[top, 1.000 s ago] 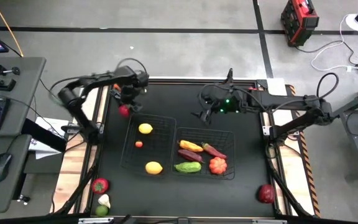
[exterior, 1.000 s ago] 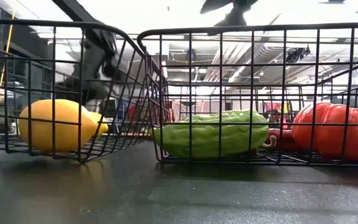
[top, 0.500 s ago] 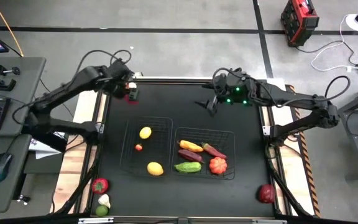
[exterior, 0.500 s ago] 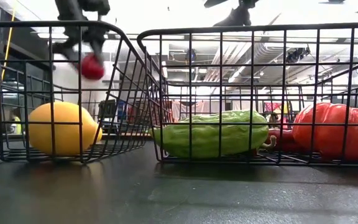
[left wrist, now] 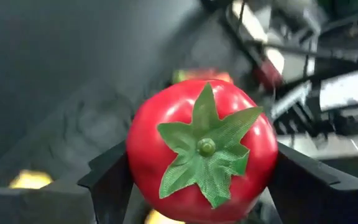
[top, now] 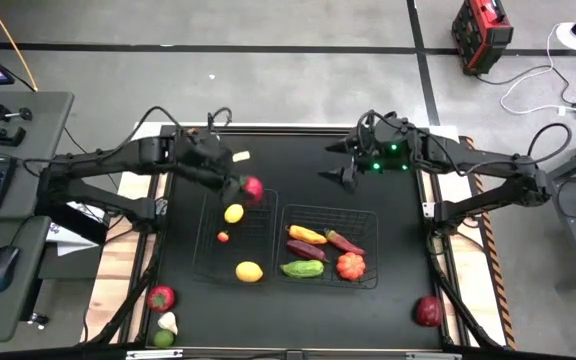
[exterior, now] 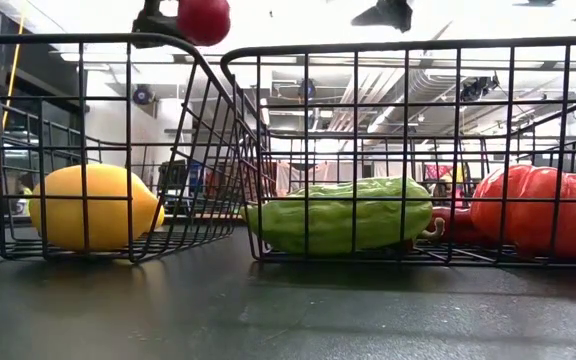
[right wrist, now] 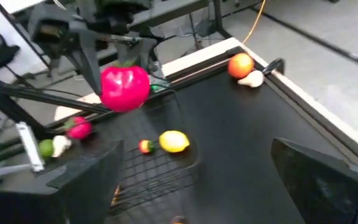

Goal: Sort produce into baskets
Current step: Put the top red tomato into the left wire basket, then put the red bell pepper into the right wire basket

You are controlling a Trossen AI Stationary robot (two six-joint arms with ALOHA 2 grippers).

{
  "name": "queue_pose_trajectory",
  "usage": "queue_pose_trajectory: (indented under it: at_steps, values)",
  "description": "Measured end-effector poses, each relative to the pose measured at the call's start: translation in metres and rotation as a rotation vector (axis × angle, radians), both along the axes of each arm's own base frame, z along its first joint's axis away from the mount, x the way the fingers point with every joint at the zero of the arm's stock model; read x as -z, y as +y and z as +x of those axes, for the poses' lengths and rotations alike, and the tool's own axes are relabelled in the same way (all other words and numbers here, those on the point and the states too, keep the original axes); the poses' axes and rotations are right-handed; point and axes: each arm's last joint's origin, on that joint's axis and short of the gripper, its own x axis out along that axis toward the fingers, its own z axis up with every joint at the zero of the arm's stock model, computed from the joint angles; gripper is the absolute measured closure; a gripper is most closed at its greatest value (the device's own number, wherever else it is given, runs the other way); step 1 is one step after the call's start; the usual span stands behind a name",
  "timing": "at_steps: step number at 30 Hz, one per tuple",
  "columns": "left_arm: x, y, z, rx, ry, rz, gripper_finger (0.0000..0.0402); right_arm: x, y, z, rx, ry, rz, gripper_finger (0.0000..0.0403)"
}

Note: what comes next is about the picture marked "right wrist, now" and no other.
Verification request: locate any white garlic bulb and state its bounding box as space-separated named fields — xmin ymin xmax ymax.
xmin=52 ymin=134 xmax=73 ymax=159
xmin=237 ymin=70 xmax=265 ymax=89

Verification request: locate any orange fruit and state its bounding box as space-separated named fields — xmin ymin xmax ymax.
xmin=227 ymin=52 xmax=255 ymax=80

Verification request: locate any green lime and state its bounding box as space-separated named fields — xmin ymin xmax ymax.
xmin=38 ymin=139 xmax=55 ymax=159

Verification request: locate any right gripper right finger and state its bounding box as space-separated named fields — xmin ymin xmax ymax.
xmin=270 ymin=138 xmax=358 ymax=224

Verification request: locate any black wire basket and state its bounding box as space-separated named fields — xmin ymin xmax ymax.
xmin=109 ymin=90 xmax=200 ymax=215

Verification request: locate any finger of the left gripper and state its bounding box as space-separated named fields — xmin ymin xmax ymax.
xmin=78 ymin=29 xmax=103 ymax=96
xmin=116 ymin=39 xmax=157 ymax=75

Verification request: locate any black clip post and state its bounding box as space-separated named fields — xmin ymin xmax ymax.
xmin=262 ymin=57 xmax=286 ymax=75

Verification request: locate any round red fruit green calyx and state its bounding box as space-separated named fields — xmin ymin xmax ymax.
xmin=63 ymin=116 xmax=93 ymax=140

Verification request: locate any silver metal bracket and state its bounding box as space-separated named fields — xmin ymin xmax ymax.
xmin=16 ymin=121 xmax=45 ymax=173

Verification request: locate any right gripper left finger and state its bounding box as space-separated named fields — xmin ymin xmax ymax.
xmin=0 ymin=139 xmax=126 ymax=224

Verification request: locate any yellow cable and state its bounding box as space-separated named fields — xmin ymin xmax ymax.
xmin=242 ymin=0 xmax=267 ymax=45

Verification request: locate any yellow lemon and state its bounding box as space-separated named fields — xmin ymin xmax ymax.
xmin=158 ymin=130 xmax=191 ymax=154

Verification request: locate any red tomato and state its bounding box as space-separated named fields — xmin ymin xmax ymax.
xmin=99 ymin=63 xmax=151 ymax=113

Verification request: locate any small red green fruit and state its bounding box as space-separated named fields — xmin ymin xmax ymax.
xmin=138 ymin=139 xmax=155 ymax=155

